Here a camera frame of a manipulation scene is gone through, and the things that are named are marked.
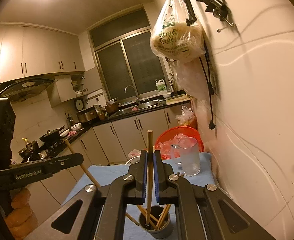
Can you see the cream upper kitchen cabinets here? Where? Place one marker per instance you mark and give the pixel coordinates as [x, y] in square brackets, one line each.
[36, 50]

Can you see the kitchen window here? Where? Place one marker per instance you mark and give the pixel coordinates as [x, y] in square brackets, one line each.
[137, 62]

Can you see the red plastic basket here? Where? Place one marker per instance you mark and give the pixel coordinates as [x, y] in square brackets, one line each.
[167, 135]

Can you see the round wall dial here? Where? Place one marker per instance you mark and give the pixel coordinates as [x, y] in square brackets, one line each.
[79, 104]

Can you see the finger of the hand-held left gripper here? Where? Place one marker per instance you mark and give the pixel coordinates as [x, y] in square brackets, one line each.
[69, 161]

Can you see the small metal kettle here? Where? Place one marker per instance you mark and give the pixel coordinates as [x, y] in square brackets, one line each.
[69, 121]

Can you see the silver rice cooker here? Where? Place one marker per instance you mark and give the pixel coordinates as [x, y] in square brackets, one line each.
[86, 115]

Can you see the single wooden chopstick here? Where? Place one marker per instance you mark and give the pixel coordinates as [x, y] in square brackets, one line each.
[86, 171]

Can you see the black pan on stove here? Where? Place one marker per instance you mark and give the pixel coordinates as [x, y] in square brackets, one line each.
[29, 150]

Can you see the black range hood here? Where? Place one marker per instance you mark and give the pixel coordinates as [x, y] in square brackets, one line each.
[29, 86]

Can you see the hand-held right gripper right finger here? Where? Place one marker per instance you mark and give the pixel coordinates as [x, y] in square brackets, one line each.
[156, 177]

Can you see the blue towel table cover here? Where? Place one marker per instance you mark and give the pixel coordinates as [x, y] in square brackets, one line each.
[111, 170]

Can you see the white green detergent bottle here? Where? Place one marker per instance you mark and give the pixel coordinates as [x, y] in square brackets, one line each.
[161, 87]

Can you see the black wok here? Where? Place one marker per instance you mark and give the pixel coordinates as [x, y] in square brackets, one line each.
[50, 135]

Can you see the clear glass pitcher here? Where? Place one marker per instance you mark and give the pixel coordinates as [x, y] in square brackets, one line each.
[189, 160]

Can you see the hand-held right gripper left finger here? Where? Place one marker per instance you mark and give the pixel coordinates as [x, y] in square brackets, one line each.
[144, 177]

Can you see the wall shelf with bowls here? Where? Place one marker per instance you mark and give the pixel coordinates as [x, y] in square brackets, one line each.
[78, 86]

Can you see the plastic bag with bread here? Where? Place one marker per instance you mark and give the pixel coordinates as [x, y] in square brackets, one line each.
[177, 40]

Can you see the copper cooking pot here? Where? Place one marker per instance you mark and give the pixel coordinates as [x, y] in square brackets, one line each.
[111, 106]

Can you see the person's left hand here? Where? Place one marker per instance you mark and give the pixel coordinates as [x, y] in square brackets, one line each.
[21, 205]

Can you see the metal sink faucet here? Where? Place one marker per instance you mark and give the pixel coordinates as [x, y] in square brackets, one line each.
[137, 100]

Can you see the black perforated utensil holder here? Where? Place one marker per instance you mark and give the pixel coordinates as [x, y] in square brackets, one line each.
[162, 232]

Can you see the translucent plastic bag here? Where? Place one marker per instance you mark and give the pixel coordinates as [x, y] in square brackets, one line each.
[192, 80]

